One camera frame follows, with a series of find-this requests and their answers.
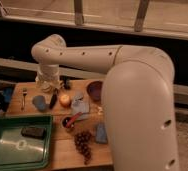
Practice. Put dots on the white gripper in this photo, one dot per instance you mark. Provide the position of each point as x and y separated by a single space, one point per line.
48 77

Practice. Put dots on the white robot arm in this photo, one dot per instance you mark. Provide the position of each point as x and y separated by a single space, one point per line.
137 98

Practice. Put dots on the purple bowl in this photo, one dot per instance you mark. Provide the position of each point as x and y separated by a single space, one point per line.
94 90

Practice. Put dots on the small black object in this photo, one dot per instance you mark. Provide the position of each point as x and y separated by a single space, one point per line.
66 83

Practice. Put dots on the grey blue cloth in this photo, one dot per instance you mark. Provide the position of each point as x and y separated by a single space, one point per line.
79 105

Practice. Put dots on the blue object at left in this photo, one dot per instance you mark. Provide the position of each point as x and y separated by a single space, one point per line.
7 93

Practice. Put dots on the small dark cup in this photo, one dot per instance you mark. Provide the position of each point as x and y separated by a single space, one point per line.
66 122

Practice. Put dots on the red spoon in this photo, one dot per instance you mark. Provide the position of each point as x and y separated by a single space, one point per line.
73 119

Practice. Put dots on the dark sponge block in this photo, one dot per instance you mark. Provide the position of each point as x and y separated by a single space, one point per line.
33 132

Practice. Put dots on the wooden table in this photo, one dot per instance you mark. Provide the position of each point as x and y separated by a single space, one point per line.
63 155

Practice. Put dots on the bunch of dark grapes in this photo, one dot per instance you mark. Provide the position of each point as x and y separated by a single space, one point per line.
81 141

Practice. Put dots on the blue sponge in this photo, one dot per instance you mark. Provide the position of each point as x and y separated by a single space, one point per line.
101 136

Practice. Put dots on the green plastic tray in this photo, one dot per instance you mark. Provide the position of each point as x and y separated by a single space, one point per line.
22 153

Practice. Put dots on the black handled knife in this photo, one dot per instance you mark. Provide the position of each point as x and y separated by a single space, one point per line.
54 98

